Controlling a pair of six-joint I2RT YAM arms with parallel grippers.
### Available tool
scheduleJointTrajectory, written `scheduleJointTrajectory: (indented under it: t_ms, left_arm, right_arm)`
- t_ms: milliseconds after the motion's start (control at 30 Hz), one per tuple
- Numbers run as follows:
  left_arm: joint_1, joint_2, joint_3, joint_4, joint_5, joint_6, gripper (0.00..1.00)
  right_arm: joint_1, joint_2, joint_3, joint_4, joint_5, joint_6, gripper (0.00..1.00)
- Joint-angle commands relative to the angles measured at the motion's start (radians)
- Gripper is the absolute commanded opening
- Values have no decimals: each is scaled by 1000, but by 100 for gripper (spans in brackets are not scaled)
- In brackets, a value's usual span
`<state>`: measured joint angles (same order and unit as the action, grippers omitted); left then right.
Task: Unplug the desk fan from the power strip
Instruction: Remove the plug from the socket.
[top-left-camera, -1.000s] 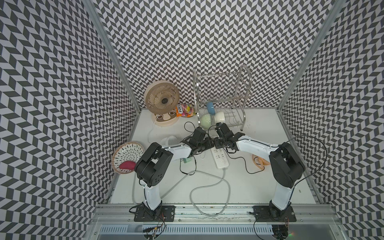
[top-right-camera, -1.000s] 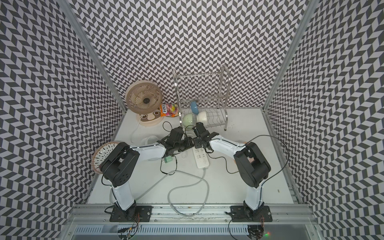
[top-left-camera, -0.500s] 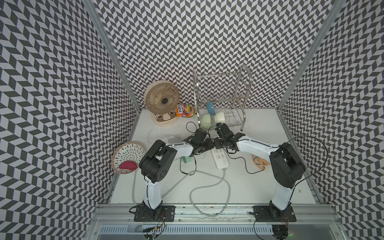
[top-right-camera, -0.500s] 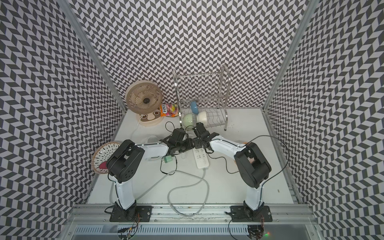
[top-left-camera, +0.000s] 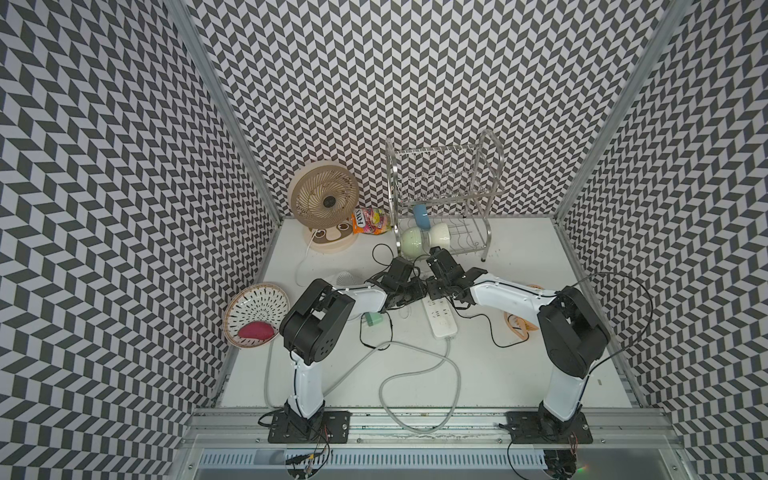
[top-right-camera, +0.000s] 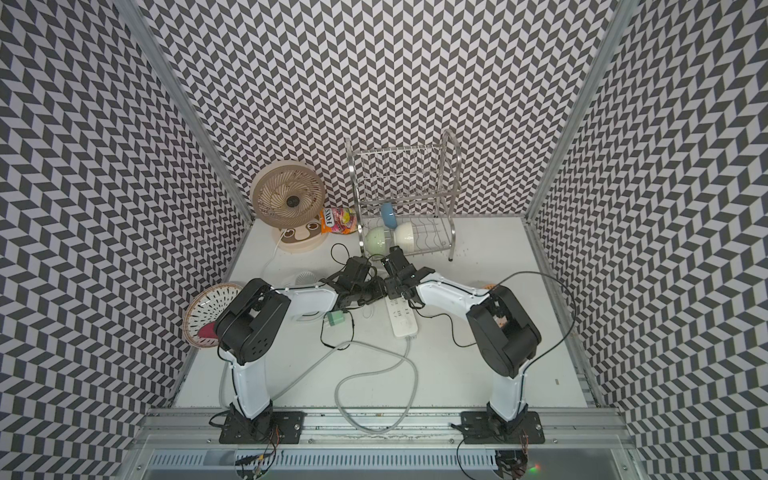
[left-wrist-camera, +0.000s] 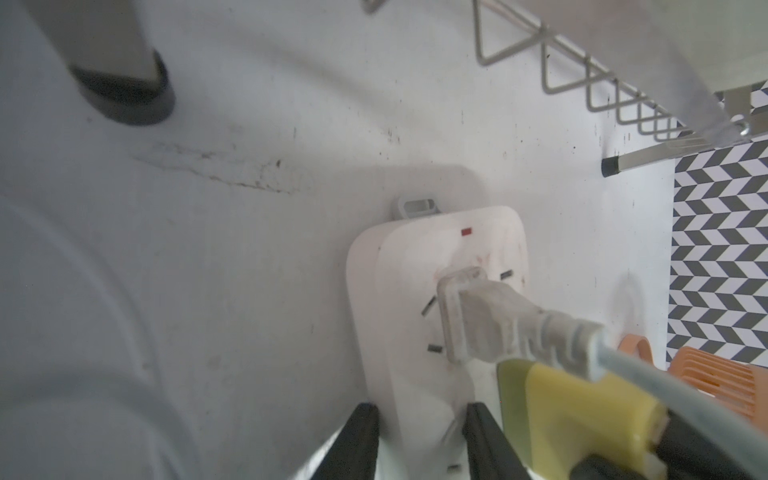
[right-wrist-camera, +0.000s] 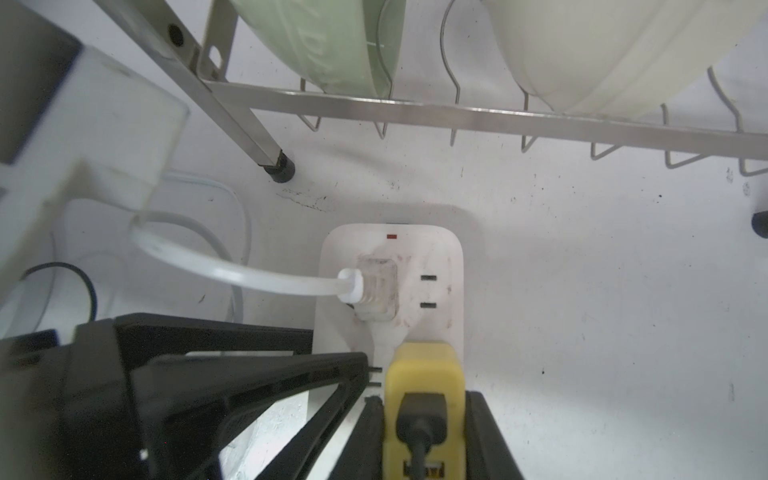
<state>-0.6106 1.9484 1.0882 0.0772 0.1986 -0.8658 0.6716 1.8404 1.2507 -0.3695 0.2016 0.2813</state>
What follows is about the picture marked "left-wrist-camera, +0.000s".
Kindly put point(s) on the white power strip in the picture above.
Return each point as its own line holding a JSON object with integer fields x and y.
{"x": 392, "y": 274}

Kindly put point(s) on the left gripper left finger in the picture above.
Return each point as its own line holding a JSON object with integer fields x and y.
{"x": 354, "y": 453}

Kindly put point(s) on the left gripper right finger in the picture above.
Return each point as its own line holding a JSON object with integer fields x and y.
{"x": 490, "y": 455}

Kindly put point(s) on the yellow plug adapter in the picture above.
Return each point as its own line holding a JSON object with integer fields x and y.
{"x": 554, "y": 420}

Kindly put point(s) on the white fan plug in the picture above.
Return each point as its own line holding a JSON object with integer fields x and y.
{"x": 489, "y": 321}

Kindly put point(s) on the metal dish rack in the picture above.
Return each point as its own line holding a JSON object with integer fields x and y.
{"x": 117, "y": 70}

